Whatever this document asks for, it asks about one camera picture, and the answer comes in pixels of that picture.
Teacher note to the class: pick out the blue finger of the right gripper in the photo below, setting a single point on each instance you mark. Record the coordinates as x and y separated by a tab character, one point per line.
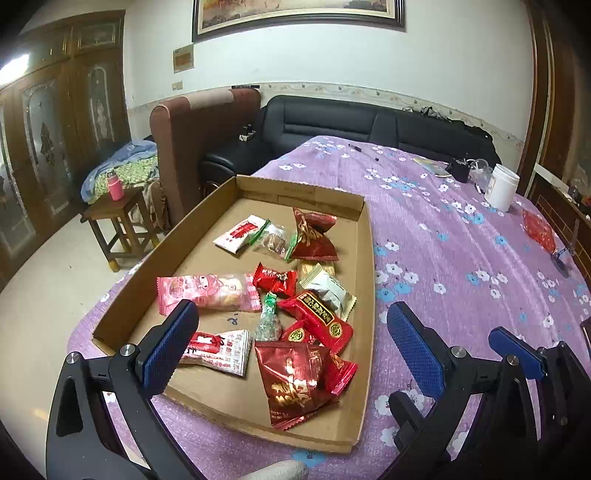
504	343

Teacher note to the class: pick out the booklet on table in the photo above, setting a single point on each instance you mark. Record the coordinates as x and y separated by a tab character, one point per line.
436	168

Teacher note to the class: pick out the white plastic jar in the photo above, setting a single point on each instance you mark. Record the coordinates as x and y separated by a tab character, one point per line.
502	188

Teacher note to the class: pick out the yellow wall plaque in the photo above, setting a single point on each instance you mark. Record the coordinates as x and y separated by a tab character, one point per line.
182	58

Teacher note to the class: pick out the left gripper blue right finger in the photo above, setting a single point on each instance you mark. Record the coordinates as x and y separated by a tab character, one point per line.
448	375

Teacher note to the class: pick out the wooden stool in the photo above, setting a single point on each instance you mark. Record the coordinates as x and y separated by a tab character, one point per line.
133	228

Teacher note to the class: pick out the pink water bottle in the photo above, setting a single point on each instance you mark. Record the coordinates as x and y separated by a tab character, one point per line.
114	186

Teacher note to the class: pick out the clear glass cup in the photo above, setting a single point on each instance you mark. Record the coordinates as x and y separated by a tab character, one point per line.
479	171

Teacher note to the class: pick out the brown armchair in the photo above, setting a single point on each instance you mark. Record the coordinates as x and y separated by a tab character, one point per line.
185	128

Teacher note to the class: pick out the framed painting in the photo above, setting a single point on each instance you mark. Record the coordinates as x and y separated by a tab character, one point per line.
214	18

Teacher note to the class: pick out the black leather sofa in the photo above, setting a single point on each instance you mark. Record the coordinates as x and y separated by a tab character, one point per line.
286	122

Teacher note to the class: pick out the pink long snack packet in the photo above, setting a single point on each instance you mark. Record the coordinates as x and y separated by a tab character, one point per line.
233	292

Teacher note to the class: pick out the small black object on table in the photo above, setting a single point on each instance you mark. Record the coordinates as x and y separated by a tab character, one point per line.
459	169

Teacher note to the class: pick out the small red packet bottom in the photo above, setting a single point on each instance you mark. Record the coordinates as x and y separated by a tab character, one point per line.
337	374

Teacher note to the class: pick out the white red snack packet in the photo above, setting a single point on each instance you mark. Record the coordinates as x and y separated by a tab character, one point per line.
226	352

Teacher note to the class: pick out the small red candy packet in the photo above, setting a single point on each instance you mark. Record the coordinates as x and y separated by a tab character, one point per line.
282	284

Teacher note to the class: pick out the red black flat snack packet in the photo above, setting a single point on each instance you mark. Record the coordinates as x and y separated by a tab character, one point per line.
319	320

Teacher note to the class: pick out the blue green blanket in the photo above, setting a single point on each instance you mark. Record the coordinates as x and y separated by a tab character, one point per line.
135	164

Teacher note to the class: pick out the green white snack packet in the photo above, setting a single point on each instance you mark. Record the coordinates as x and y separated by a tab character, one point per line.
330	291

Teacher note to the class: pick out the green candy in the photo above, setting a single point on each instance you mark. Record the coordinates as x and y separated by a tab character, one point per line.
269	327

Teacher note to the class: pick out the purple floral tablecloth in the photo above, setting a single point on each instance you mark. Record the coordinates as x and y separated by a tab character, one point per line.
402	234

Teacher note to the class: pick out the white red packet top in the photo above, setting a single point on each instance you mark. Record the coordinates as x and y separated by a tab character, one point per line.
241	234

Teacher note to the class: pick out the clear green nut packet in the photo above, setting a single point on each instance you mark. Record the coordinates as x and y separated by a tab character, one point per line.
275	240

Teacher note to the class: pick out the dark wooden cabinet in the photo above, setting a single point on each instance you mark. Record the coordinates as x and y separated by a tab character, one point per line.
62	114

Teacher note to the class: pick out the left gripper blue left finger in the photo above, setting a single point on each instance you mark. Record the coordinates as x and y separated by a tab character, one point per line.
139	372

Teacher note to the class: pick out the red gold triangular snack bag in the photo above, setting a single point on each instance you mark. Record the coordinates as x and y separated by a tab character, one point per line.
310	241

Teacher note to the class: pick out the red foil gift bag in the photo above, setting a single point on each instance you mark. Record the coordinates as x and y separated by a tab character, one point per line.
539	230

